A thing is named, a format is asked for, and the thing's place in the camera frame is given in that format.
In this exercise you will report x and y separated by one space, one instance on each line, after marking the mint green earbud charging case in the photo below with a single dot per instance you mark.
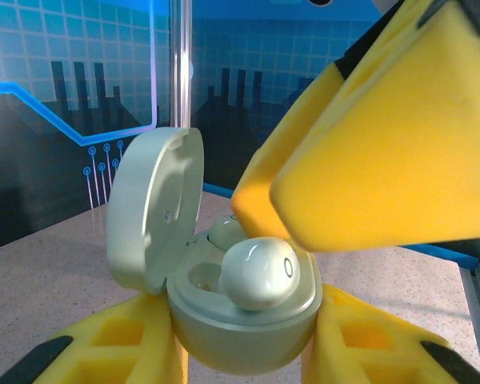
152 208

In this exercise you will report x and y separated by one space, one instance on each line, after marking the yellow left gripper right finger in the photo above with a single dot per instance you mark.
364 344

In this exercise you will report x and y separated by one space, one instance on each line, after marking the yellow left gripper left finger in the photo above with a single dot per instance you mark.
116 352

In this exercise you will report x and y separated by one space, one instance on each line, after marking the aluminium frame post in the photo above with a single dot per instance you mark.
182 60

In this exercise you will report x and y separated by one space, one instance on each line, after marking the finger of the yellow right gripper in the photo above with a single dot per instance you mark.
272 168
384 160

